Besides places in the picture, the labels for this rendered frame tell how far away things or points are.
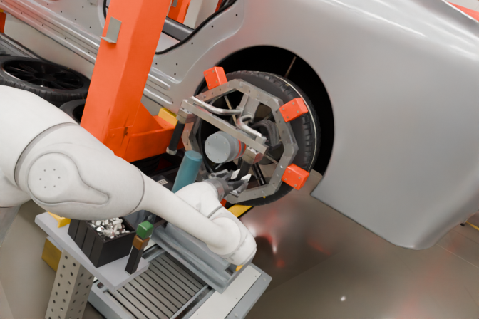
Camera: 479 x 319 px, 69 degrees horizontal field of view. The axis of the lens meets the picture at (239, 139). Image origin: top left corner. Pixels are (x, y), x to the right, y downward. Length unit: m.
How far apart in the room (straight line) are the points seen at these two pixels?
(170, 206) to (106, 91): 0.88
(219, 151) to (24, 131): 0.99
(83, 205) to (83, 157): 0.07
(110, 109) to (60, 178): 1.07
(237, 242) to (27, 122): 0.62
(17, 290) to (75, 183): 1.40
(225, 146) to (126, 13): 0.65
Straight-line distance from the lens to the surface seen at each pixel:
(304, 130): 1.56
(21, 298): 1.86
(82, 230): 1.38
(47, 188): 0.53
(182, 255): 1.99
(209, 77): 1.64
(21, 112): 0.63
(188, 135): 1.73
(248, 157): 1.33
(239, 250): 1.03
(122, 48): 1.51
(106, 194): 0.55
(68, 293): 1.60
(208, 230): 0.89
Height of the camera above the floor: 1.41
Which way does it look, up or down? 19 degrees down
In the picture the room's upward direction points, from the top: 23 degrees clockwise
